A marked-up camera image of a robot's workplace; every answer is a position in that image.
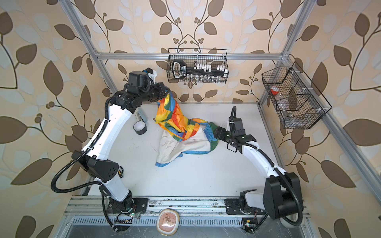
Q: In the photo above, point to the wire basket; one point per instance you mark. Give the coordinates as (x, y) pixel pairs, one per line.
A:
(214, 56)
(301, 104)

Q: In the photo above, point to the back wire basket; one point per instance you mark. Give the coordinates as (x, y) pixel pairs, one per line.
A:
(214, 56)

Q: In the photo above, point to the pink round timer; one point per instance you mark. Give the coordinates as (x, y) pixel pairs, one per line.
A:
(168, 222)

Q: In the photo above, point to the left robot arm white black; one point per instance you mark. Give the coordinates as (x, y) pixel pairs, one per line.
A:
(94, 156)

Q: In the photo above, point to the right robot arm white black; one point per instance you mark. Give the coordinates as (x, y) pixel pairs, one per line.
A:
(282, 195)

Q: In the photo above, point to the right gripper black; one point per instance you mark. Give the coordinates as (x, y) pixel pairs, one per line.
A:
(221, 136)

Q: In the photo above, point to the rainbow striped jacket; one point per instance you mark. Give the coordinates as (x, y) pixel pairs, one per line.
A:
(181, 135)

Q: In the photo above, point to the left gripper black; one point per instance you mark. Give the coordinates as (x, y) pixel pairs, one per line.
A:
(158, 86)

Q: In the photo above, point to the right wire basket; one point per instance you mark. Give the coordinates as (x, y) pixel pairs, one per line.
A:
(301, 104)

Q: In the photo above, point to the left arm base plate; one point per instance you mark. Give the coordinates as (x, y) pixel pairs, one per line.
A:
(130, 205)

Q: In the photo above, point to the black socket set rail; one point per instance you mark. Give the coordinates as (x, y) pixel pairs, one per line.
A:
(198, 71)

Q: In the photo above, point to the black tape roll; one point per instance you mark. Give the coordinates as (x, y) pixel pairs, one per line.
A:
(140, 128)

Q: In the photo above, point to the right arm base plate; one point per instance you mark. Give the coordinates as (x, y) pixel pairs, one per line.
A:
(233, 207)

